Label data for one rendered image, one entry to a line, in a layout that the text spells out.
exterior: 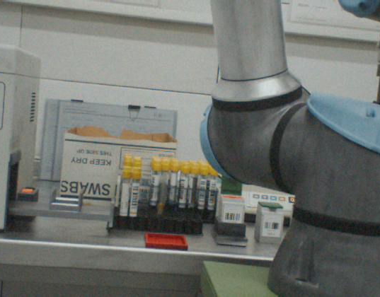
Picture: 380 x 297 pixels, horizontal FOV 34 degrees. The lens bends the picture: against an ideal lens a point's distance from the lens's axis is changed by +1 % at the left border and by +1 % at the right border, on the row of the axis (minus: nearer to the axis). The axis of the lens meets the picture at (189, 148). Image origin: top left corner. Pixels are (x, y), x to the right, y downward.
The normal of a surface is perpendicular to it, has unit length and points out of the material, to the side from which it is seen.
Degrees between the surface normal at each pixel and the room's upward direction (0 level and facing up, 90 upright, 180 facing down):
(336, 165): 89
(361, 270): 72
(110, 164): 91
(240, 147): 103
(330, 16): 94
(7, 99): 90
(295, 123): 57
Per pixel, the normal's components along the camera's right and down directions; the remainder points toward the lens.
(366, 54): 0.10, 0.09
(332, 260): -0.29, -0.27
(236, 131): -0.59, 0.35
